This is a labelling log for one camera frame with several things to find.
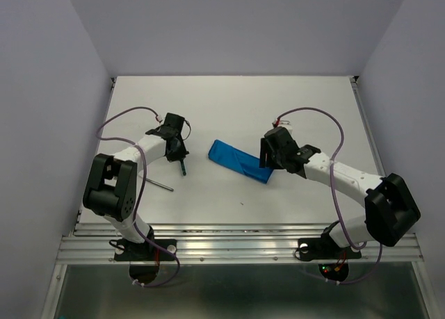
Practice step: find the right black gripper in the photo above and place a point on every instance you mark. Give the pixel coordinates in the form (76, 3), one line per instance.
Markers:
(265, 151)

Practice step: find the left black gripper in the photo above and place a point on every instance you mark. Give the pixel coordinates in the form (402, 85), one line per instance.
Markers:
(179, 155)

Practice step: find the blue cloth napkin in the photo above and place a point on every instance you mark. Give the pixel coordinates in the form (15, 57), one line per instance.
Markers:
(238, 161)

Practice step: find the silver metal fork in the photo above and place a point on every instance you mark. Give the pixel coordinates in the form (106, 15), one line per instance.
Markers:
(156, 183)

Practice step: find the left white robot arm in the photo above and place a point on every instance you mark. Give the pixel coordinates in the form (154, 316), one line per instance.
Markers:
(112, 182)

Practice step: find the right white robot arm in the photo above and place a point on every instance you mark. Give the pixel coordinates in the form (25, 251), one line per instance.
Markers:
(389, 207)

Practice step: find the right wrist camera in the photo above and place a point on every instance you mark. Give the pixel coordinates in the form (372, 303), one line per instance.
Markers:
(284, 124)

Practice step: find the aluminium rail frame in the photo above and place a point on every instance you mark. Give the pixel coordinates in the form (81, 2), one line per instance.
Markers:
(235, 237)

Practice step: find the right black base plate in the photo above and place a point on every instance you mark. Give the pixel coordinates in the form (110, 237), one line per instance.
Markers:
(318, 249)

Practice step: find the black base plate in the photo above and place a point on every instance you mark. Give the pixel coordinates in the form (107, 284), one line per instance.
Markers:
(126, 251)
(318, 249)

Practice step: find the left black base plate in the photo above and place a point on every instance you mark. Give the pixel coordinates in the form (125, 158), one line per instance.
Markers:
(126, 251)

